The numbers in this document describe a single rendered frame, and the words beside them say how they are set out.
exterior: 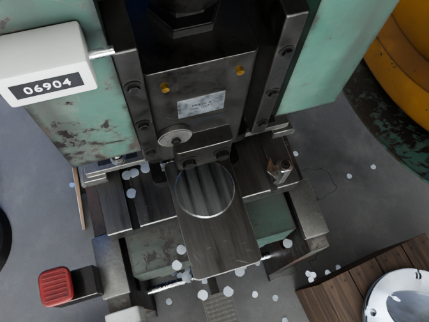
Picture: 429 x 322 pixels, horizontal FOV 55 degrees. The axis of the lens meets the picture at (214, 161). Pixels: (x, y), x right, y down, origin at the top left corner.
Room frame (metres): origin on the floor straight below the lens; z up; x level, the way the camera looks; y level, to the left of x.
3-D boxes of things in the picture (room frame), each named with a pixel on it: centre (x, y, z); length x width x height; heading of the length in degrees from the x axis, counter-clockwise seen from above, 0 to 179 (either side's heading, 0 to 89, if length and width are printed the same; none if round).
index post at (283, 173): (0.32, -0.15, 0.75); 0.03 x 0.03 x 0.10; 23
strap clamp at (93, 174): (0.30, 0.22, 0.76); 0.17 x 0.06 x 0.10; 113
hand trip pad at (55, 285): (0.02, 0.28, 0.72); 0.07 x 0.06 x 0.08; 23
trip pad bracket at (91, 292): (0.03, 0.26, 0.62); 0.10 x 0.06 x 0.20; 113
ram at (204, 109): (0.33, 0.05, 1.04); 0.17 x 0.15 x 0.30; 23
